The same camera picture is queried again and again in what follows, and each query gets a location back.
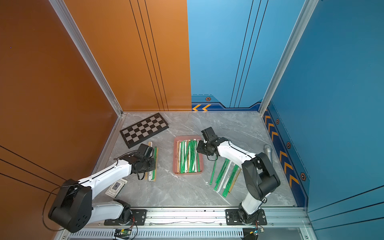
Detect green straw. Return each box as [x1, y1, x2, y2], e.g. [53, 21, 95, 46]
[214, 159, 230, 191]
[209, 160, 217, 185]
[152, 147, 159, 182]

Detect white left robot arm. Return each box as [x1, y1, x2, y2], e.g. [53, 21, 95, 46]
[48, 144, 156, 233]

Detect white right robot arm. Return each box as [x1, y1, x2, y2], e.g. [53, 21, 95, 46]
[197, 127, 281, 225]

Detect pink translucent storage box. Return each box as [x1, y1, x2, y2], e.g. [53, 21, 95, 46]
[173, 136, 204, 175]

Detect black white chessboard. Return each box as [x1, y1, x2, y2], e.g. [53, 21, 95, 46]
[120, 113, 169, 149]

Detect silver grey microphone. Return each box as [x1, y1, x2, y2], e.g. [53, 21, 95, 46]
[264, 145, 273, 163]

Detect green circuit board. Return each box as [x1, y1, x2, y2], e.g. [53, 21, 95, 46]
[250, 226, 265, 240]
[114, 229, 132, 240]

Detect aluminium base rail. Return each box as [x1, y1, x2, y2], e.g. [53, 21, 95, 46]
[55, 207, 317, 240]

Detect aluminium corner post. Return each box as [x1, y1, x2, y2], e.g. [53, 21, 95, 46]
[49, 0, 124, 117]
[259, 0, 319, 117]

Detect left aluminium corner post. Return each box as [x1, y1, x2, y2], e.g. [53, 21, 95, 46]
[49, 0, 124, 117]

